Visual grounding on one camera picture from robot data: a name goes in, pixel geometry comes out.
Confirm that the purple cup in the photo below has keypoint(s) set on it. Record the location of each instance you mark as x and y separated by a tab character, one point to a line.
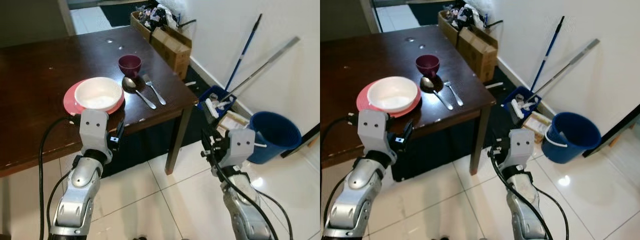
427	65
129	65

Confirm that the small printed carton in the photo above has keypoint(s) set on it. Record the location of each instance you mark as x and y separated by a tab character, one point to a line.
232	121
536	124

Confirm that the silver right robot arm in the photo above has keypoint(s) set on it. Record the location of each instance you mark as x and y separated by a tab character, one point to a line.
522	205
245	207

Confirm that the blue bucket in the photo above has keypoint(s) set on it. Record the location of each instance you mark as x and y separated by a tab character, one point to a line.
272	135
570	135

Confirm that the white strip on floor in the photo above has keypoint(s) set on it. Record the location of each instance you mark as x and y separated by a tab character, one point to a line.
190	83
493	85

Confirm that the pink plate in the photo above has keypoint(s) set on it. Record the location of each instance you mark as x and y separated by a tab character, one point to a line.
362	104
69	103

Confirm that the grey door frame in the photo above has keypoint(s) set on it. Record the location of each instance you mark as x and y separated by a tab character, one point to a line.
371	16
66	17

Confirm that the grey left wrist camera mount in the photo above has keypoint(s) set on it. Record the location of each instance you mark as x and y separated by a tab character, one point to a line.
374	130
93	130

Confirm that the silver metal pole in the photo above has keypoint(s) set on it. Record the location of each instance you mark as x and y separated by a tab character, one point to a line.
570	62
265	62

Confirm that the white bowl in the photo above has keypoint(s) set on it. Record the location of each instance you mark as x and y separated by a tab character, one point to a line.
97	93
392	94

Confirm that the white plastic bag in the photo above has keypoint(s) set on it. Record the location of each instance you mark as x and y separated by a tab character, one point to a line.
481	6
175	6

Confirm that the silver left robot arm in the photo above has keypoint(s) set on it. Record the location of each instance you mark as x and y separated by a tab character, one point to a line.
80	192
357	192

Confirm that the blue dustpan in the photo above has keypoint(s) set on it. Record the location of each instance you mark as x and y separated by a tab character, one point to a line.
216	93
520	94

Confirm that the large cardboard box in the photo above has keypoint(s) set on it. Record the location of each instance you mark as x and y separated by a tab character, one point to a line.
477	52
172	50

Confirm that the black door edge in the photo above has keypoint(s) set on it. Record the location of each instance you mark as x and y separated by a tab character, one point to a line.
612	131
300	141

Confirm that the dark wooden table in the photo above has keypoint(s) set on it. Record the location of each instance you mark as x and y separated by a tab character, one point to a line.
45	75
360	65

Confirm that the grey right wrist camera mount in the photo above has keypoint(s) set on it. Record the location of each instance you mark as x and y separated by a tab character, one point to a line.
239	145
521	145

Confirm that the open cardboard box with clutter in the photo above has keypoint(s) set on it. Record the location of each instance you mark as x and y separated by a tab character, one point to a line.
446	25
142	25

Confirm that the metal fork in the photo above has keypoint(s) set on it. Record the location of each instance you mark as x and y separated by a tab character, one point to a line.
155	91
454	94

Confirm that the metal spoon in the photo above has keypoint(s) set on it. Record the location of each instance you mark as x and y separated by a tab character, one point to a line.
129	84
426	84

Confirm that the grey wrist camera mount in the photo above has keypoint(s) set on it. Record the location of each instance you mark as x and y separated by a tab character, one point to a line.
374	130
521	145
239	145
93	130

